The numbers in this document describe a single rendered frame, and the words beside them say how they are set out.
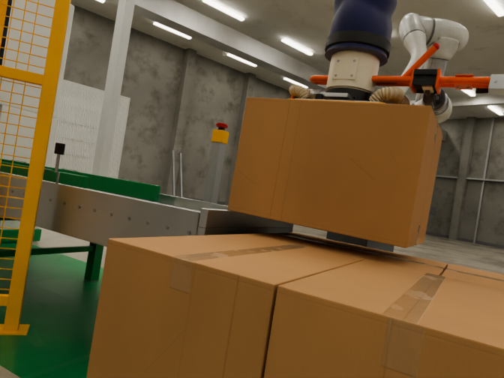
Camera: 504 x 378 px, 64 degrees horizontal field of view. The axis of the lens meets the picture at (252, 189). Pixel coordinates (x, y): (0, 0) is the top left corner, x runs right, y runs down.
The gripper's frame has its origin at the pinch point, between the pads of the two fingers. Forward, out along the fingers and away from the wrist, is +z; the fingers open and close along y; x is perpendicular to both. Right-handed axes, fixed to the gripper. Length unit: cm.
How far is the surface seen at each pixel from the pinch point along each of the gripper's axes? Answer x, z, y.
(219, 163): 110, -50, 31
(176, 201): 121, -31, 55
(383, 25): 16.0, 5.3, -17.5
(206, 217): 54, 34, 54
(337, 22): 31.1, 8.8, -17.8
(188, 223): 61, 34, 58
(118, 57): 336, -158, -78
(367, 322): -8, 79, 61
